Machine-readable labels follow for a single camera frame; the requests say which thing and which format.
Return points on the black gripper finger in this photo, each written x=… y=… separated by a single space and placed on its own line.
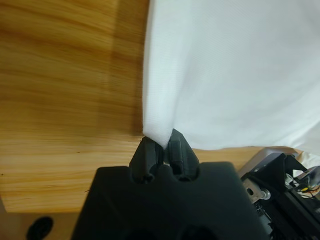
x=145 y=160
x=182 y=157

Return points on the white t-shirt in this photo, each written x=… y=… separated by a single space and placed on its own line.
x=225 y=75

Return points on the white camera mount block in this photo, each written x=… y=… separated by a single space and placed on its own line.
x=270 y=156

